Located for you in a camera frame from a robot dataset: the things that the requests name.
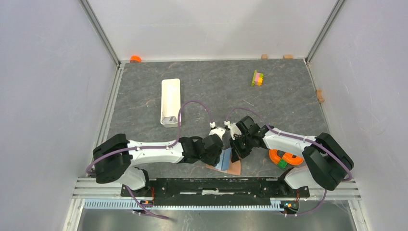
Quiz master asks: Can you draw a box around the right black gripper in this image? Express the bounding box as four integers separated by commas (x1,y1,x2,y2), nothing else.
229,134,254,163

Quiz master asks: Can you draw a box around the brown leather card holder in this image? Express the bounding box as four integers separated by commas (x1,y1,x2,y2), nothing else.
205,148,242,176

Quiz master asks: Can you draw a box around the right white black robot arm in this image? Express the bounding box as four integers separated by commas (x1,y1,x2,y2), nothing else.
224,116,354,196

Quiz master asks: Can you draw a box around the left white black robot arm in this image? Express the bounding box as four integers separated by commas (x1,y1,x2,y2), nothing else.
92,133,227,196

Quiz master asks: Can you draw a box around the orange horseshoe toy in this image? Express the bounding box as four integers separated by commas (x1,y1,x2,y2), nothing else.
268,149,304,166

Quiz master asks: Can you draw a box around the green toy block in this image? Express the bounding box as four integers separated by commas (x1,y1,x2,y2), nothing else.
277,159,288,169

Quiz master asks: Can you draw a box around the white rectangular tray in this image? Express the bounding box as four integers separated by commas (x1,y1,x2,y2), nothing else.
160,78,181,128

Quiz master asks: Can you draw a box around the colourful toy brick stack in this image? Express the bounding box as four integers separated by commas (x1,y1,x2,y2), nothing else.
251,70,264,86

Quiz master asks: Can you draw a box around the curved wooden piece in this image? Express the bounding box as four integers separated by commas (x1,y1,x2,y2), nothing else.
316,89,325,103

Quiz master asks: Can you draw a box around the flat wooden block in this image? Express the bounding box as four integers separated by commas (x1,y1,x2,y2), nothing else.
283,54,293,59

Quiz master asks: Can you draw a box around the orange round cap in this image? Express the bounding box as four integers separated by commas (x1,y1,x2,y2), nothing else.
129,55,141,63

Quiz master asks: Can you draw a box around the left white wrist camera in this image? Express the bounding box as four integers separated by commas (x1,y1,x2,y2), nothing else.
209,122,226,139

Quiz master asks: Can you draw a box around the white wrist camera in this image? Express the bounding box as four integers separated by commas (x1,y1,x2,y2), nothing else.
209,122,226,139
224,121,242,140

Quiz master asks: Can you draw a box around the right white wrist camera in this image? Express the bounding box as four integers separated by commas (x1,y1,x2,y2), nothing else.
224,121,242,140

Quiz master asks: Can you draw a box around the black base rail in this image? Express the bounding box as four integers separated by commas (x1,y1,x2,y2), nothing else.
121,177,310,206

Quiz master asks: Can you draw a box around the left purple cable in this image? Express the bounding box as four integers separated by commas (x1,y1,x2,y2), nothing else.
86,101,215,220

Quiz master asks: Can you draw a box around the purple cable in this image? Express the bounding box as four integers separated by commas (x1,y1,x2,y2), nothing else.
224,106,354,218
86,101,215,220

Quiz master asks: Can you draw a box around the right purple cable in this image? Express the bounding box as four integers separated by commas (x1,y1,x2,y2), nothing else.
224,106,354,218

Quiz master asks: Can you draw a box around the blue-white cable duct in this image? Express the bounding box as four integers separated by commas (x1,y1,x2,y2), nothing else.
83,199,284,212

